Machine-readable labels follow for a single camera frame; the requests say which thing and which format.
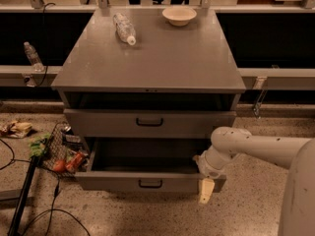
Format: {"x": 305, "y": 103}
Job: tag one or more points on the green leafy toy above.
{"x": 38, "y": 145}

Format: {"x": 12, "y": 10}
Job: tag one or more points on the grey drawer cabinet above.
{"x": 168, "y": 69}

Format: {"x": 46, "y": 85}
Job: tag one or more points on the clear plastic water bottle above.
{"x": 125, "y": 29}

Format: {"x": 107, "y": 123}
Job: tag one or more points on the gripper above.
{"x": 209, "y": 167}

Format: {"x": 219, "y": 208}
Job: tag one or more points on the metal clamp bracket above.
{"x": 259, "y": 87}

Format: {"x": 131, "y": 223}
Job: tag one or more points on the red snack package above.
{"x": 73, "y": 164}

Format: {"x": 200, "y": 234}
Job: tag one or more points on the black wire mesh basket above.
{"x": 63, "y": 145}

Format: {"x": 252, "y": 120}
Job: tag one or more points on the crumpled brown paper bag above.
{"x": 15, "y": 129}

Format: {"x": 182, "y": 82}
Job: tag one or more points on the grey top drawer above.
{"x": 147, "y": 124}

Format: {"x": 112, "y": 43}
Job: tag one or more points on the upright plastic bottle on rail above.
{"x": 33, "y": 57}

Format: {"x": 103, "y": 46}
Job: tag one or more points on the red tomato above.
{"x": 59, "y": 166}

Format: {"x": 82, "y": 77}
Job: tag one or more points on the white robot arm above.
{"x": 296, "y": 155}

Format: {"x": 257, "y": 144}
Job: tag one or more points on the black metal stand leg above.
{"x": 15, "y": 223}

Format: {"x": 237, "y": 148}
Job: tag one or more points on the grey drawer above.
{"x": 143, "y": 165}
{"x": 147, "y": 124}

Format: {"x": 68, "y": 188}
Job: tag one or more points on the cream white bowl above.
{"x": 179, "y": 16}

